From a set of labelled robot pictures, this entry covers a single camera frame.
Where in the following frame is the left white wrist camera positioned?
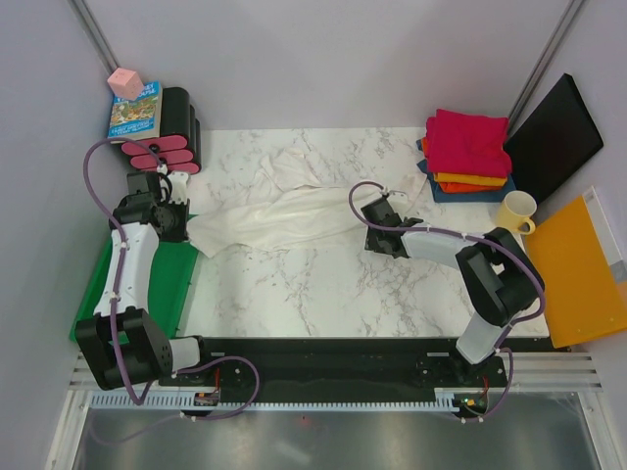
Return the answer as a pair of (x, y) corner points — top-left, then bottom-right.
(157, 165), (190, 205)

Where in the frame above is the black tablet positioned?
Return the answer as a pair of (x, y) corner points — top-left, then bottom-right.
(504, 73), (603, 204)

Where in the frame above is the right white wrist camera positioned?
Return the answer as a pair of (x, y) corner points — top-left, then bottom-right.
(380, 187), (408, 202)

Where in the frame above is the orange folder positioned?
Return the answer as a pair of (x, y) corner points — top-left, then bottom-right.
(525, 188), (626, 348)

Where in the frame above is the white cable duct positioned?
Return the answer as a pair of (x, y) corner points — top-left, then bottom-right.
(89, 388), (459, 412)

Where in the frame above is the yellow folded t shirt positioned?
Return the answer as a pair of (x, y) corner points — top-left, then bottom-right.
(434, 172), (507, 187)

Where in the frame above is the blue folded t shirt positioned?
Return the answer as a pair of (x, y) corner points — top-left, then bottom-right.
(416, 159), (516, 204)

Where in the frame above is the yellow mug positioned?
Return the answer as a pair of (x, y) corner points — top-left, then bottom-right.
(495, 190), (537, 235)

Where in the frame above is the blue paperback book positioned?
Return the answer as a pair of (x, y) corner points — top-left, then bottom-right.
(108, 81), (163, 140)

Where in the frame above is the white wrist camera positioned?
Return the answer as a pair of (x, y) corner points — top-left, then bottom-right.
(380, 187), (408, 202)
(157, 165), (190, 205)

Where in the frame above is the pink cube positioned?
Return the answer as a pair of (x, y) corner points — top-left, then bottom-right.
(107, 68), (144, 101)

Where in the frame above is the green plastic tray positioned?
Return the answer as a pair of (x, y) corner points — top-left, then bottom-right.
(74, 222), (198, 339)

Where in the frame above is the white t shirt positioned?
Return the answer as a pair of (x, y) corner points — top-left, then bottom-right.
(187, 148), (365, 258)

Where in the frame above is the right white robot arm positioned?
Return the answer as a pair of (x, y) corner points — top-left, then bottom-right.
(362, 196), (546, 386)

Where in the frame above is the orange folded t shirt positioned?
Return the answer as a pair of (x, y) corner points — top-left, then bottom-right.
(420, 137), (507, 194)

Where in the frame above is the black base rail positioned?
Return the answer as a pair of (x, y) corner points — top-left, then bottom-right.
(161, 338), (507, 404)

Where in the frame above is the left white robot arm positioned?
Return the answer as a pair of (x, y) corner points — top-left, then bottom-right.
(75, 171), (216, 390)

